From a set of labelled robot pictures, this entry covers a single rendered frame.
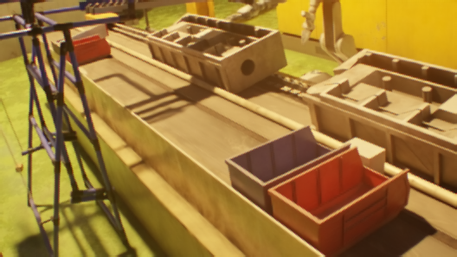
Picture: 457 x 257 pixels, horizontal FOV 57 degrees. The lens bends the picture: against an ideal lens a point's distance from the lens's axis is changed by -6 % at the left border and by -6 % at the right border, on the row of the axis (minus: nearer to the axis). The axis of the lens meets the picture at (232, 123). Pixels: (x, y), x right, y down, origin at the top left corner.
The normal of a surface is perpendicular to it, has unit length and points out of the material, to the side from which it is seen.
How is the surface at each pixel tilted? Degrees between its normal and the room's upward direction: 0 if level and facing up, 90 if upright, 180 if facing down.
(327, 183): 88
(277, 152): 88
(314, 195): 88
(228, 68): 90
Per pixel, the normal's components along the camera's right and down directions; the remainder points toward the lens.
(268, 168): 0.53, 0.26
